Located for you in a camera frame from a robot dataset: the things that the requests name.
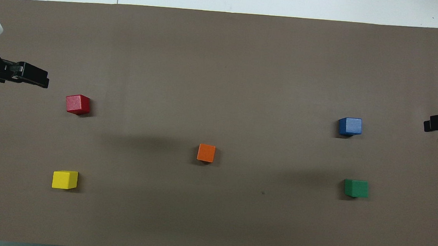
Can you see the red wooden block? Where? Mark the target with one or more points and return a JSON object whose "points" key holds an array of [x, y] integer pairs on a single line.
{"points": [[77, 104]]}

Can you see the blue wooden block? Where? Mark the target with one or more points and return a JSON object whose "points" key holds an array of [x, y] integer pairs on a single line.
{"points": [[350, 126]]}

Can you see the green wooden block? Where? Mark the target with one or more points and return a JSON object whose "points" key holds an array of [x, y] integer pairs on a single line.
{"points": [[356, 188]]}

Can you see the yellow wooden block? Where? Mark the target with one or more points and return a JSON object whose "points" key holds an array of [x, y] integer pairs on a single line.
{"points": [[64, 179]]}

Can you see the orange wooden block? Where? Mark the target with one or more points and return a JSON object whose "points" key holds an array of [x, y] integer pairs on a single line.
{"points": [[206, 153]]}

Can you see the brown table mat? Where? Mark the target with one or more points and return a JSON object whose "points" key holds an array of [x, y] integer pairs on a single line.
{"points": [[222, 80]]}

